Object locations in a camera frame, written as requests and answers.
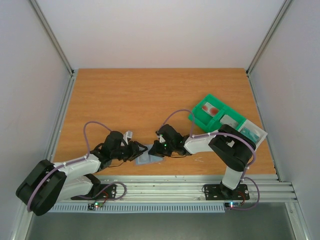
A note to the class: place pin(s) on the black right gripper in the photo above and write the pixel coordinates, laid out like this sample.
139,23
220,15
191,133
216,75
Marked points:
161,147

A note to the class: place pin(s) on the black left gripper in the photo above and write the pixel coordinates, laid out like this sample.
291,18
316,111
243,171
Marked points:
134,151

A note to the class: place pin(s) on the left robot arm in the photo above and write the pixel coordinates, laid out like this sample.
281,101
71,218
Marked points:
49,183

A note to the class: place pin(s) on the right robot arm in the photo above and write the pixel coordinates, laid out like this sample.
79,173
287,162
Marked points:
231,146

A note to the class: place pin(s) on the red white cards stack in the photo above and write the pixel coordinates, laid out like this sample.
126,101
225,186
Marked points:
210,109

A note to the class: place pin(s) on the teal cards stack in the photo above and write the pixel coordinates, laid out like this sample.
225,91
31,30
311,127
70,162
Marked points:
251,134

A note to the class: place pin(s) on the green bin far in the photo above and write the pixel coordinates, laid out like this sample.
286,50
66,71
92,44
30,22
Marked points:
202,119

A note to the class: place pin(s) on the green bin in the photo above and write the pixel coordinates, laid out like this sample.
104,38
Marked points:
202,119
232,113

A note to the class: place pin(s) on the left controller board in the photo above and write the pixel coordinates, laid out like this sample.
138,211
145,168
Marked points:
95,206

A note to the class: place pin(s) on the controller board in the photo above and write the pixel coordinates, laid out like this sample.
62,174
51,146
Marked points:
95,206
233,204

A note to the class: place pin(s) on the green bin middle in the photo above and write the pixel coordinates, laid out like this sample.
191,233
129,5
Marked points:
232,113

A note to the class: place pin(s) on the right controller board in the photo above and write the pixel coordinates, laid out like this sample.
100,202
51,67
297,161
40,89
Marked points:
233,204

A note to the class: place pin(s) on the white translucent bin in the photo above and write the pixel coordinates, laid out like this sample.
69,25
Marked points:
248,124

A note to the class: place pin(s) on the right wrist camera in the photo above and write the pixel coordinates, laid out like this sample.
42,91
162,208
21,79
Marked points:
157,134

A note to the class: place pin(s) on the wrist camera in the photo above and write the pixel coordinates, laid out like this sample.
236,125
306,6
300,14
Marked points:
157,134
128,136

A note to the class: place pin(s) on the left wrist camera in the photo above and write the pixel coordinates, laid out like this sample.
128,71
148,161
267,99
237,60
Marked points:
128,136

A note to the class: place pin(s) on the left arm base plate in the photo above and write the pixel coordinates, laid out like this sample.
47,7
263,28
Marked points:
99,192

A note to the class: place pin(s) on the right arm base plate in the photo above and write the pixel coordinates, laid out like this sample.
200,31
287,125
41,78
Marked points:
215,192

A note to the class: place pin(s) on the grey slotted cable duct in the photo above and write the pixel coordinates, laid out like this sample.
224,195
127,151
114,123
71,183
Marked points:
134,208

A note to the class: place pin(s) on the aluminium table edge rail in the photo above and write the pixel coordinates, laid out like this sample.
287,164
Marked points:
188,188

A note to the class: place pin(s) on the aluminium corner post left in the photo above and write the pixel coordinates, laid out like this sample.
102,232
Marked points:
47,28

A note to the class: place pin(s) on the aluminium corner post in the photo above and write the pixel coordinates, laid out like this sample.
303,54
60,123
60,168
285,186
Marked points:
269,35
47,28

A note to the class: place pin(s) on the aluminium corner post right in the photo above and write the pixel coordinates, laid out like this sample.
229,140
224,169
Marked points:
269,35

